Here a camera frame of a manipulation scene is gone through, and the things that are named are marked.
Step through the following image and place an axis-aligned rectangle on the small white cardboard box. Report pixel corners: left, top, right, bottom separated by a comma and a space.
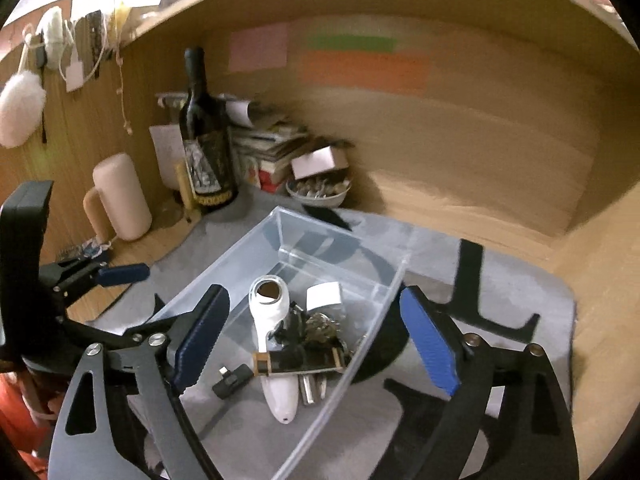
291, 146, 349, 180

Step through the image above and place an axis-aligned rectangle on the white fluffy duster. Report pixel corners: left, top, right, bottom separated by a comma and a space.
0, 70, 47, 148

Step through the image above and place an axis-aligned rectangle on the metal rod tool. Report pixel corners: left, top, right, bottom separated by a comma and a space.
298, 374, 320, 406

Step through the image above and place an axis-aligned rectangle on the white travel plug adapter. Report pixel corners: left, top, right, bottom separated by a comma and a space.
306, 282, 343, 313

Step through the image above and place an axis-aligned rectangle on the white handheld massager device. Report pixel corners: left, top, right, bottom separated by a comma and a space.
248, 274, 299, 425

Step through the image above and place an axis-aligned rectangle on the clear plastic storage bin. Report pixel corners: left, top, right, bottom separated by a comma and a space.
163, 207, 409, 479

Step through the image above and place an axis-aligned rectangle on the yellow tube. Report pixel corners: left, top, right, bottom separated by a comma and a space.
175, 160, 196, 211

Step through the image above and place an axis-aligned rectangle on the silver tube with orange cap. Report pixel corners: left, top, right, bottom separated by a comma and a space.
252, 347, 346, 376

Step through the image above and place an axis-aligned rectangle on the orange sticky note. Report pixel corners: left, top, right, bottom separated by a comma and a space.
298, 50, 428, 96

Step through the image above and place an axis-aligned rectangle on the dark wine bottle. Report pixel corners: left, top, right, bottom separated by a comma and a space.
179, 47, 238, 214

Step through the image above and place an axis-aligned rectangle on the white paper note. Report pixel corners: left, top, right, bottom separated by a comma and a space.
149, 124, 184, 191

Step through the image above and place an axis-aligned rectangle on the green sticky note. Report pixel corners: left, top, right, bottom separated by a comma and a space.
306, 34, 397, 53

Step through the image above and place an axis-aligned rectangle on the pink sticky note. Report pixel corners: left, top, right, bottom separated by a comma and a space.
228, 23, 288, 73

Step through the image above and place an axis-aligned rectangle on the small black adapter gadget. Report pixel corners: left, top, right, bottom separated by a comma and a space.
212, 364, 254, 400

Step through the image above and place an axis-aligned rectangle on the white bowl of pebbles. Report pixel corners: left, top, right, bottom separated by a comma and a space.
285, 177, 352, 208

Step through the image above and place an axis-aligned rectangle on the stack of books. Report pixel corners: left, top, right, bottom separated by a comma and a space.
224, 99, 318, 191

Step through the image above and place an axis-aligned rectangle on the beige cylindrical speaker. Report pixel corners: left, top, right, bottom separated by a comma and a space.
92, 153, 152, 242

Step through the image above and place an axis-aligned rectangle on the bunch of keys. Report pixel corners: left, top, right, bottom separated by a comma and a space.
303, 312, 359, 356

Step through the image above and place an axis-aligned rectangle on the grey black patterned mat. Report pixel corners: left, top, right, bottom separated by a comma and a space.
94, 190, 575, 479

